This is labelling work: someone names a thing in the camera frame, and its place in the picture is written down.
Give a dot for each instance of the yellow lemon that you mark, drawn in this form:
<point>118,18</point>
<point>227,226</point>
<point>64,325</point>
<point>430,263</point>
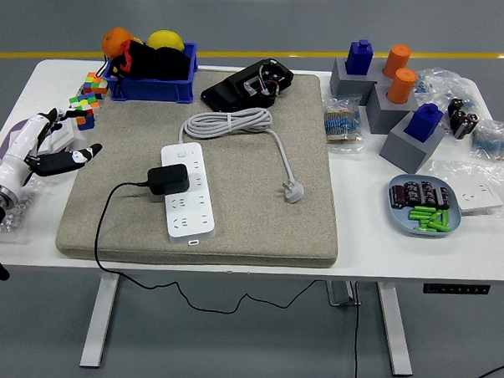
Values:
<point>164,39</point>

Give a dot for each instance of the black table control panel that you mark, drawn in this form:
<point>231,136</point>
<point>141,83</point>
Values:
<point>456,288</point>

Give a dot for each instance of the small bag of blue resistors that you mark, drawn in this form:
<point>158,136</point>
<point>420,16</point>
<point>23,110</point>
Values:
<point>490,143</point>

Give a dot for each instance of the green cylindrical battery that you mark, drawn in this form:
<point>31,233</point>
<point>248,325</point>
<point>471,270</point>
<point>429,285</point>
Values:
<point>418,214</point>
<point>438,226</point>
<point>435,216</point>
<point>426,229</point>
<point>424,223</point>
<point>424,209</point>
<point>445,218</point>

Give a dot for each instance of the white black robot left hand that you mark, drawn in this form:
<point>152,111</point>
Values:
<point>17,145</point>

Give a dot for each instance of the white power strip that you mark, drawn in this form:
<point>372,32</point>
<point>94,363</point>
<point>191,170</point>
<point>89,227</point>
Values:
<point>192,224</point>

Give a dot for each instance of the black pouch with red trim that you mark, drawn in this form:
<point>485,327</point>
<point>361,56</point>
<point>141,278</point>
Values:
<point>157,63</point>

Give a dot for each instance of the white table leg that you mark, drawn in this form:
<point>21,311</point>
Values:
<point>98,316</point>
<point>392,329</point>

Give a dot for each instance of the white switch panel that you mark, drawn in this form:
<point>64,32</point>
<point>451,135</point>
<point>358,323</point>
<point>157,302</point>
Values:
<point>66,137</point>

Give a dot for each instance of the large crumpled clear bag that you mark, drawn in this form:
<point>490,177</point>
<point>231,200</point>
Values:
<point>440,82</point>

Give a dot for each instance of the wide grey holder block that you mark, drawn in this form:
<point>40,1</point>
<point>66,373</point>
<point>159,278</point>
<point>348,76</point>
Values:
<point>348,86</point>

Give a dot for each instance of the blue-grey tray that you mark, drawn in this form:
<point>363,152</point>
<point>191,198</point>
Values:
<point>397,218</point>

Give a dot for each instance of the grey-brown fabric mat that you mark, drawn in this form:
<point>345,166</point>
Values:
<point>250,231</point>

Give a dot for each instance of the dark brown capacitor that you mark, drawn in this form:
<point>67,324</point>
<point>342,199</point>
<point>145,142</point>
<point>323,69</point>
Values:
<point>398,196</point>
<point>428,192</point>
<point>443,197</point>
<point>412,192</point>

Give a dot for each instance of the metal bracket under table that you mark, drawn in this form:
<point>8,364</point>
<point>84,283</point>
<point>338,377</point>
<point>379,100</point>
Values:
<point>341,294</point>

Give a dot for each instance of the blue square peg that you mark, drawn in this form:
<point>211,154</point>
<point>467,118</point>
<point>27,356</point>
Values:
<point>359,57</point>
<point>422,123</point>

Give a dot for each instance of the clear bag of screws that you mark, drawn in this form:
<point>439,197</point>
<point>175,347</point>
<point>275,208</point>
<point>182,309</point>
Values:
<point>18,216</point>

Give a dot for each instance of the white wall socket panel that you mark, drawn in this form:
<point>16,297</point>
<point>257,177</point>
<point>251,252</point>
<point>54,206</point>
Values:
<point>477,196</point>

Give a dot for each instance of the orange fruit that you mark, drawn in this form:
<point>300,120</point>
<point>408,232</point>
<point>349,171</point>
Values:
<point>114,40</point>

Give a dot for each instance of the clear bag of resistors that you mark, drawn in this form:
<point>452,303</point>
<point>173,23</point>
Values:
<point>342,126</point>

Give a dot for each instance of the clear bag around wall socket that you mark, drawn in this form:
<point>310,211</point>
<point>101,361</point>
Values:
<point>445,170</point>

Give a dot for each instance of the orange cylinder peg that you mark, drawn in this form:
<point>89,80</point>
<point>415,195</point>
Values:
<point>395,61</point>
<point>400,86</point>

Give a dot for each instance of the blue plastic bin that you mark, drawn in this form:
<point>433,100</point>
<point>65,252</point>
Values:
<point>151,90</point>

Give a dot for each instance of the purple plate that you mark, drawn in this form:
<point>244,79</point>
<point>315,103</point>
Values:
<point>18,125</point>

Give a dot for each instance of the colourful puzzle cube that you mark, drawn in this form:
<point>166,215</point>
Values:
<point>93,86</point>
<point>85,106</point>

